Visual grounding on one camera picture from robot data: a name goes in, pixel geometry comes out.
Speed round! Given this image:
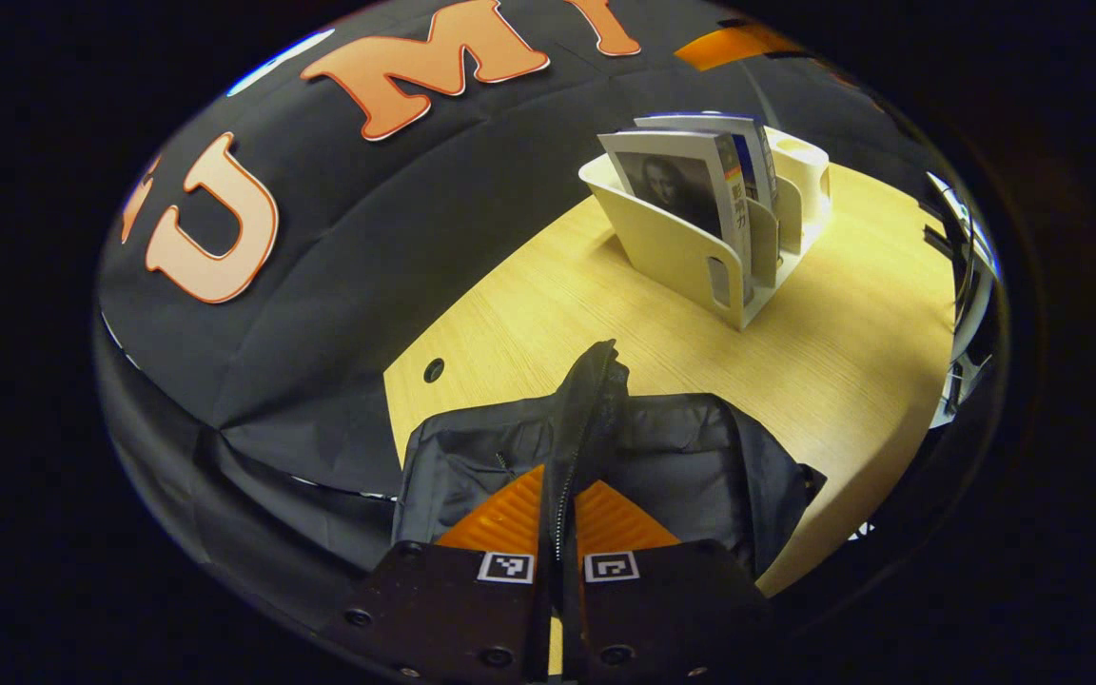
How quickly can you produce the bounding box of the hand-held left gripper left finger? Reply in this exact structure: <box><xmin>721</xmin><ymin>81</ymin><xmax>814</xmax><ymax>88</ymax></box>
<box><xmin>320</xmin><ymin>463</ymin><xmax>550</xmax><ymax>682</ymax></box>

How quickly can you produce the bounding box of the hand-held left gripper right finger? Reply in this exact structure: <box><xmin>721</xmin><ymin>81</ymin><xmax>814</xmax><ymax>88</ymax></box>
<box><xmin>572</xmin><ymin>478</ymin><xmax>779</xmax><ymax>682</ymax></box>

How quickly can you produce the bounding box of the blue cover book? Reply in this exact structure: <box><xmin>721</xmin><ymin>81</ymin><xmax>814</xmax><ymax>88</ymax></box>
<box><xmin>634</xmin><ymin>112</ymin><xmax>780</xmax><ymax>215</ymax></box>

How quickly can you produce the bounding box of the portrait cover book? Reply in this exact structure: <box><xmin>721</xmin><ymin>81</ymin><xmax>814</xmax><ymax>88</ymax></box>
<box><xmin>597</xmin><ymin>130</ymin><xmax>754</xmax><ymax>298</ymax></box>

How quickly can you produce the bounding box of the black schoolbag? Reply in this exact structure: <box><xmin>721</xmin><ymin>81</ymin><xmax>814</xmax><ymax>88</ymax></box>
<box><xmin>392</xmin><ymin>339</ymin><xmax>828</xmax><ymax>667</ymax></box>

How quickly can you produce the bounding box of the white bookshelf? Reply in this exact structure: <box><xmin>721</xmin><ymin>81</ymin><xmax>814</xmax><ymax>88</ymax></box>
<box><xmin>578</xmin><ymin>124</ymin><xmax>832</xmax><ymax>332</ymax></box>

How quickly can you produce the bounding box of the white metal frame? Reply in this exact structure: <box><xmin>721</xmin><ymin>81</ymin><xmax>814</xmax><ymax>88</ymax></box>
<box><xmin>922</xmin><ymin>171</ymin><xmax>1002</xmax><ymax>431</ymax></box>

